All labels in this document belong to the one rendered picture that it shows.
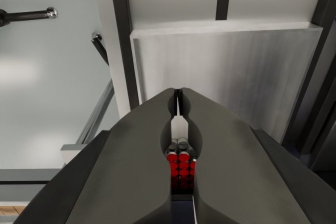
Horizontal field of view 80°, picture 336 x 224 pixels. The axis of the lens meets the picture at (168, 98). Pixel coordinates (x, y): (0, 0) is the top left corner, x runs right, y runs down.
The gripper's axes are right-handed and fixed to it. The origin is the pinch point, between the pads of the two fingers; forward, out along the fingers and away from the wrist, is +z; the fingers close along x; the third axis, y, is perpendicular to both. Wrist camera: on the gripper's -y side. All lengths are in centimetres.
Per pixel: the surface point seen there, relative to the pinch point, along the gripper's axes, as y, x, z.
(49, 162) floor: 137, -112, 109
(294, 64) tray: 7.8, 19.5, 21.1
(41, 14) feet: 12, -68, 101
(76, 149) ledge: 27.6, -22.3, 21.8
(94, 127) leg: 43, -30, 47
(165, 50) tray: 5.0, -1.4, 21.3
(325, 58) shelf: 7.1, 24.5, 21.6
